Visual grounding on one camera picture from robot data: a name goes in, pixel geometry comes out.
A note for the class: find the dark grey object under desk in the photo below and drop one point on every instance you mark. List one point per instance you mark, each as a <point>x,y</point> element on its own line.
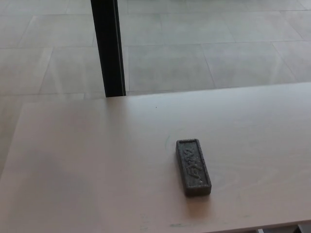
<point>300,229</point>

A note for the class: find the black vertical metal post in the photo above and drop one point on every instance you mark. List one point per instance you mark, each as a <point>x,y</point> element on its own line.
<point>108,48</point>

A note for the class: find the dark grey whiteboard eraser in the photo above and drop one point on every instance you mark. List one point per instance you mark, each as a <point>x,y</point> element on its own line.
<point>193,167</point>

